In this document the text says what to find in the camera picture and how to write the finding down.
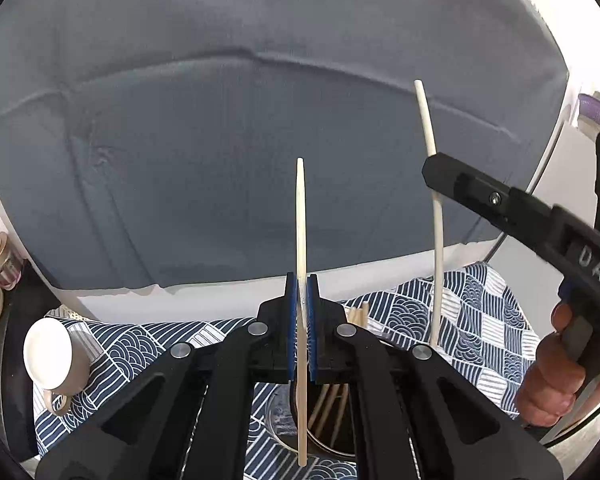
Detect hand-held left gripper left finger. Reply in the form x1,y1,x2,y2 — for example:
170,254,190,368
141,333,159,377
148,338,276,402
35,272,301,480

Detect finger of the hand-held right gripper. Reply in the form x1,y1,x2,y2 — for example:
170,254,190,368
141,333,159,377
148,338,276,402
422,153,563,261

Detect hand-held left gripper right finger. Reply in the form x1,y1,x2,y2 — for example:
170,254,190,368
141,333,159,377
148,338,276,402
307,274,564,480

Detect pale bamboo chopstick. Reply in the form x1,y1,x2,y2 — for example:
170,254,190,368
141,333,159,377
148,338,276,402
294,157,312,467
413,79,444,349

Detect black cylindrical utensil holder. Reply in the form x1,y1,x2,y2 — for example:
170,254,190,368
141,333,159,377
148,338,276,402
262,382,363,461

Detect person's right hand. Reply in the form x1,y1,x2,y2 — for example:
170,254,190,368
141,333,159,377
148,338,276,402
517,302,600,428

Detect blue patterned tablecloth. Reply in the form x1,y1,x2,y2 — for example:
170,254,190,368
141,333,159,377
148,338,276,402
32,260,544,480

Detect purple plastic item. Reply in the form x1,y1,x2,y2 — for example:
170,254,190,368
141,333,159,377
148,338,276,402
577,91,600,129

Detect grey fabric backdrop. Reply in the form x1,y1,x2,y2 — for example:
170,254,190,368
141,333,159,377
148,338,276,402
0,0,569,292

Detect beige ceramic cup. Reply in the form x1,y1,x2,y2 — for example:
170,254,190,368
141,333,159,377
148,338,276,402
23,317,107,417

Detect black side table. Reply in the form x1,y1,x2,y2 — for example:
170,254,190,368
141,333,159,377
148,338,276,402
0,260,63,463

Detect pink jar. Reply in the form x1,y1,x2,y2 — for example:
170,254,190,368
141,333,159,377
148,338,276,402
0,219,24,292

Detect black cable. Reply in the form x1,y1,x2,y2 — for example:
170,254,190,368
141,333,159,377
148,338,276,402
539,397,600,449

